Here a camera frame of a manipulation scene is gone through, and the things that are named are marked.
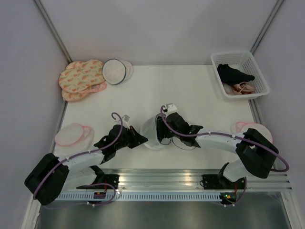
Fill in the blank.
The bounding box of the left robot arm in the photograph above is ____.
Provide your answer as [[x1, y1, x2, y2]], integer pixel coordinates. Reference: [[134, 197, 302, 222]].
[[24, 125, 148, 206]]

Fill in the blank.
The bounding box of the white slotted cable duct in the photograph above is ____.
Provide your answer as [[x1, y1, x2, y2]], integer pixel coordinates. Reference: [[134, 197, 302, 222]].
[[56, 191, 221, 202]]

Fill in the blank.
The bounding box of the pink-trim mesh bag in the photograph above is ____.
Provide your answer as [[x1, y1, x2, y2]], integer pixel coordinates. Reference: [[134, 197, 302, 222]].
[[54, 123, 95, 153], [230, 122, 273, 143]]

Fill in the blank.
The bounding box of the floral laundry bag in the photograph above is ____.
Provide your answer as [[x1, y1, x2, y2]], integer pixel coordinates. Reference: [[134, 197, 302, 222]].
[[59, 60, 105, 94], [61, 89, 89, 102]]

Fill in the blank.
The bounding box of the white plastic basket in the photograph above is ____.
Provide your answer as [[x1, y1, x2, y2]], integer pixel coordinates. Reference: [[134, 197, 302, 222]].
[[211, 51, 270, 101]]

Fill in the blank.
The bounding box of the white mesh bag behind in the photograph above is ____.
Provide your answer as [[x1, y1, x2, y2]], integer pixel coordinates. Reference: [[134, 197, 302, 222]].
[[122, 61, 133, 81]]

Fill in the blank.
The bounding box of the blue-zip mesh laundry bag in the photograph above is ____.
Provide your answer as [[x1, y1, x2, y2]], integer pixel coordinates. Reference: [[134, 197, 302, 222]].
[[140, 116, 195, 151]]

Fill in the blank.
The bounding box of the floral laundry bag bottom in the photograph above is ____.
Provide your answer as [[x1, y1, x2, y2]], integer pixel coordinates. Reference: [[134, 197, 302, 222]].
[[61, 89, 89, 102]]

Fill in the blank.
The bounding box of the pink bra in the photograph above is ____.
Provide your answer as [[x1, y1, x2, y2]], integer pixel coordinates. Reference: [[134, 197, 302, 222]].
[[231, 82, 256, 95]]

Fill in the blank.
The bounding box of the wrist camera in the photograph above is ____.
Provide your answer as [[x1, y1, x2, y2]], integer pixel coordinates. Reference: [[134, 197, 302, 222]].
[[122, 114, 130, 128], [163, 103, 177, 115]]

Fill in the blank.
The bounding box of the black bra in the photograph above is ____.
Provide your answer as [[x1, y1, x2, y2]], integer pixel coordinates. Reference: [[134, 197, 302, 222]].
[[217, 64, 255, 85]]

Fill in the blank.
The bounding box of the pink-trim mesh bag right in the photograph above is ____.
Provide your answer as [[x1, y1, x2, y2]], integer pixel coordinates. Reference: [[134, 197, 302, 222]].
[[230, 122, 273, 143]]

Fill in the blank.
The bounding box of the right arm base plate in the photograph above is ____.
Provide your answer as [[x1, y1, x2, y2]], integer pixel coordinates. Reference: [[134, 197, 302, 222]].
[[201, 174, 245, 190]]

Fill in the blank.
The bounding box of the floral laundry bag top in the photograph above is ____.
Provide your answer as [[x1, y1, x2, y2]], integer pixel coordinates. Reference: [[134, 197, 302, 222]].
[[59, 60, 105, 94]]

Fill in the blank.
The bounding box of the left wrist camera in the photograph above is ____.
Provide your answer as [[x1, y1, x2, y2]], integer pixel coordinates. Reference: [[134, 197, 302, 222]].
[[122, 114, 130, 128]]

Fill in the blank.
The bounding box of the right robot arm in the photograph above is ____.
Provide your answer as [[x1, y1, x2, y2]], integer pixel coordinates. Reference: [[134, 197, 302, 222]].
[[154, 112, 279, 189]]

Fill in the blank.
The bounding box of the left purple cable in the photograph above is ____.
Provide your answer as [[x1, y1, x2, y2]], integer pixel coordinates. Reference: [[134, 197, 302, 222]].
[[32, 112, 123, 210]]

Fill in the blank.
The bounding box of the pink-trim mesh bag left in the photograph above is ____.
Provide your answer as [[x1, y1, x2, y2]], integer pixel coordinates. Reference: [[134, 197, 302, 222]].
[[54, 123, 95, 153]]

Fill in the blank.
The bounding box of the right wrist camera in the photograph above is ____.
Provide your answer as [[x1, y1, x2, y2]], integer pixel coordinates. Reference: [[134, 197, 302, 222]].
[[163, 103, 177, 115]]

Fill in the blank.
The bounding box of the aluminium rail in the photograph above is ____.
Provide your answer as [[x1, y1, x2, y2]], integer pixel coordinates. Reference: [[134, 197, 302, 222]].
[[67, 169, 292, 192]]

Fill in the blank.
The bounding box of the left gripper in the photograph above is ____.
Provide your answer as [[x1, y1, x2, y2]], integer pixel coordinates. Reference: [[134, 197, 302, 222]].
[[115, 125, 148, 150]]

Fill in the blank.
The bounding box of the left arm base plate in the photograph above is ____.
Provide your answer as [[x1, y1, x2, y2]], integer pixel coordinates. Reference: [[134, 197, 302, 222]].
[[76, 174, 119, 190]]

